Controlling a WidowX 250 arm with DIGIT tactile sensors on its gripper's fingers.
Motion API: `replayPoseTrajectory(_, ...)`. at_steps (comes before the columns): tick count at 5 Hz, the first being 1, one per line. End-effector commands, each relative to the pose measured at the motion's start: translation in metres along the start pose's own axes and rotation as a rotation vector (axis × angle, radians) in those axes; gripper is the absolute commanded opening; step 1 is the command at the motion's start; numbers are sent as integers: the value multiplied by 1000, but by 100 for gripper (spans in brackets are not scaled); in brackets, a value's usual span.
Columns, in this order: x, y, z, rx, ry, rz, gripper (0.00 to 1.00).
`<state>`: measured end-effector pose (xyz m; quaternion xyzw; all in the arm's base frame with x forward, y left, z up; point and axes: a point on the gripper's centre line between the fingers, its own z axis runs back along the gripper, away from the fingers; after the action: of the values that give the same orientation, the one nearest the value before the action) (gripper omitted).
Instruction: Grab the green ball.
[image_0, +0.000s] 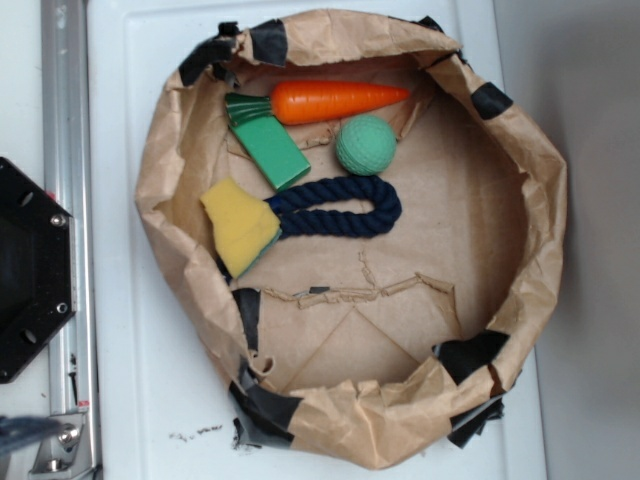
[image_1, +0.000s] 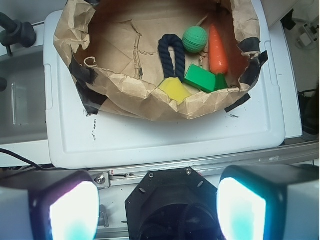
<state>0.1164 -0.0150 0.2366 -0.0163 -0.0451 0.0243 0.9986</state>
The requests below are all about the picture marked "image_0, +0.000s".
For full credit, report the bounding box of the green dimpled ball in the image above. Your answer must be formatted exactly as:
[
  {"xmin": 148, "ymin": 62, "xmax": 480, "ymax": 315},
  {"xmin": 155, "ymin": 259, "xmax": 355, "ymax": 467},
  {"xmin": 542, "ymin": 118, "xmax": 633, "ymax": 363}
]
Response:
[{"xmin": 336, "ymin": 114, "xmax": 397, "ymax": 176}]

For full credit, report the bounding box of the yellow sponge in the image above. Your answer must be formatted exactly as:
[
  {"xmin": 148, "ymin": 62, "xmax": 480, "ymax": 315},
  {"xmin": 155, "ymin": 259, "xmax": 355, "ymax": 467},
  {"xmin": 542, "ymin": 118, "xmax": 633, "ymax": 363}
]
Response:
[{"xmin": 200, "ymin": 177, "xmax": 282, "ymax": 279}]

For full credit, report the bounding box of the green rectangular block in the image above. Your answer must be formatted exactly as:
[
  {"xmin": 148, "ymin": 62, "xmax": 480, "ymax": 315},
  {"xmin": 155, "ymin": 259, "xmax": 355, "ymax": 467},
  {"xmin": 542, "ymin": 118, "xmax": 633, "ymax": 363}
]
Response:
[{"xmin": 230, "ymin": 116, "xmax": 311, "ymax": 192}]

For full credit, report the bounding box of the brown paper bag bin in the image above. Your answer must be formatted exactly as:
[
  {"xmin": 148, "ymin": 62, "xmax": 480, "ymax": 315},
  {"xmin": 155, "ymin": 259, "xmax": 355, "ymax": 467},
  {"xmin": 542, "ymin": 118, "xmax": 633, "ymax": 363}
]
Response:
[{"xmin": 135, "ymin": 9, "xmax": 567, "ymax": 470}]

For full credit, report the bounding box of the orange toy carrot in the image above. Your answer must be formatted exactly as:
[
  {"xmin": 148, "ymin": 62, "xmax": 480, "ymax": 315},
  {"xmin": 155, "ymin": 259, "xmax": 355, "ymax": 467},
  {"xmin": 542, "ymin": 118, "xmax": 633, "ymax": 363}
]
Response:
[{"xmin": 225, "ymin": 80, "xmax": 410, "ymax": 126}]

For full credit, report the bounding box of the blue denim cloth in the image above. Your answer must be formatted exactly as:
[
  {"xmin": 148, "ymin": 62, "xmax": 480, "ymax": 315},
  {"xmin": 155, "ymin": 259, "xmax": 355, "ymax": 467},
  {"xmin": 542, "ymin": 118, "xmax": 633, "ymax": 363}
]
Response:
[{"xmin": 0, "ymin": 416, "xmax": 62, "ymax": 457}]

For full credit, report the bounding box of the dark blue rope loop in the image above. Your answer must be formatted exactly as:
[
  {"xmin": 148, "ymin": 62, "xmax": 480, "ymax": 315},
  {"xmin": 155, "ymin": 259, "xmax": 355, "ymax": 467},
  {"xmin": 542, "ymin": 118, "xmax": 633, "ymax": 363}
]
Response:
[{"xmin": 263, "ymin": 175, "xmax": 403, "ymax": 242}]

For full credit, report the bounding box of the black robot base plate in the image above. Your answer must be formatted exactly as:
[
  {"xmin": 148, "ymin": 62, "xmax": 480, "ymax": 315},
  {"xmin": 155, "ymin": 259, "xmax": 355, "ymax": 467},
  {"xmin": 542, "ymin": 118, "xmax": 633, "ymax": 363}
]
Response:
[{"xmin": 1, "ymin": 158, "xmax": 75, "ymax": 384}]

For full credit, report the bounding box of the aluminium rail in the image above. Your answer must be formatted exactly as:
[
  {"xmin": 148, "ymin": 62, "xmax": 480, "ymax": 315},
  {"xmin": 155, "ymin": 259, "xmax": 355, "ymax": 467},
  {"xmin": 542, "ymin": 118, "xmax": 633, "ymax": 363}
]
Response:
[{"xmin": 41, "ymin": 1, "xmax": 102, "ymax": 479}]

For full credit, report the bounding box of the metal corner bracket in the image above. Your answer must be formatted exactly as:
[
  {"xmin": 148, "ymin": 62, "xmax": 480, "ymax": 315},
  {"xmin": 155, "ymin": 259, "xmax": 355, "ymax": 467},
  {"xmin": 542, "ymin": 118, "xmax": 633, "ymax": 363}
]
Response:
[{"xmin": 28, "ymin": 413, "xmax": 92, "ymax": 479}]

